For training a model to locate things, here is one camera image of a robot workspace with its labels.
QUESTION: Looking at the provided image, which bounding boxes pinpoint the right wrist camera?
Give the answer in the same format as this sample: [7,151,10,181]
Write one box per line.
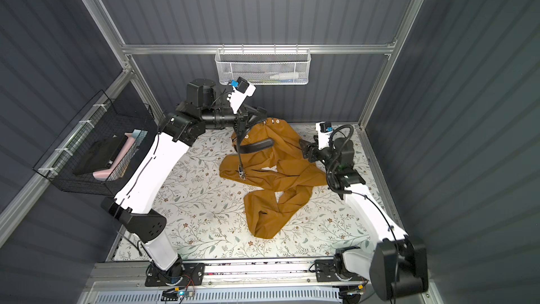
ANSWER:
[315,121,333,150]

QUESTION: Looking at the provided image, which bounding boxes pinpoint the black wire wall basket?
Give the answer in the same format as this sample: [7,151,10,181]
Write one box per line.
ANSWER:
[33,88,157,196]

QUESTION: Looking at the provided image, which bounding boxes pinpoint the pink handle tool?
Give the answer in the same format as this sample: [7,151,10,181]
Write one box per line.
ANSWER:
[92,129,147,182]

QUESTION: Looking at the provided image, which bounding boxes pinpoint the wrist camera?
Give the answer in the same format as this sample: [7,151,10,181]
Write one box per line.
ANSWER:
[315,121,333,150]
[227,77,256,115]

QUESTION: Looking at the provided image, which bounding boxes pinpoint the black flat item in basket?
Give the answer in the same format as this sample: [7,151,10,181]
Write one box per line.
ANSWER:
[73,137,122,176]

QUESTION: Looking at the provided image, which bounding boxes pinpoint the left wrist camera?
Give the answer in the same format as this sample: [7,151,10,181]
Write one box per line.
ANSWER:
[227,77,256,115]

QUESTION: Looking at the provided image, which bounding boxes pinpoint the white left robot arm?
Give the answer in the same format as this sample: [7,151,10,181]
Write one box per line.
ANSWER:
[102,77,267,272]

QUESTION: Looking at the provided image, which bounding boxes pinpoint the mustard brown trousers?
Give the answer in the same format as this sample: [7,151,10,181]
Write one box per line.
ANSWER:
[219,118,326,239]

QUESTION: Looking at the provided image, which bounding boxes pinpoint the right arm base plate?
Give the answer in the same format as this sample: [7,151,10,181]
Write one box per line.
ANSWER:
[309,259,368,282]

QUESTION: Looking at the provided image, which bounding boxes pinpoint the black leather belt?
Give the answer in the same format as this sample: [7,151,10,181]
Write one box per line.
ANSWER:
[233,129,274,180]

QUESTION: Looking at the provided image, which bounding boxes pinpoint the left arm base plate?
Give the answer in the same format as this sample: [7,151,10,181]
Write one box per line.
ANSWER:
[145,262,205,287]

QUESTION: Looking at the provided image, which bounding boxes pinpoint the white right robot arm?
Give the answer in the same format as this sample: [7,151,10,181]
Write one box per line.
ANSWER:
[300,122,429,303]

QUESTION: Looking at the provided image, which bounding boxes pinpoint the white wire mesh basket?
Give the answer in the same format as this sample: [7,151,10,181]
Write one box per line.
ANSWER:
[215,50,312,86]

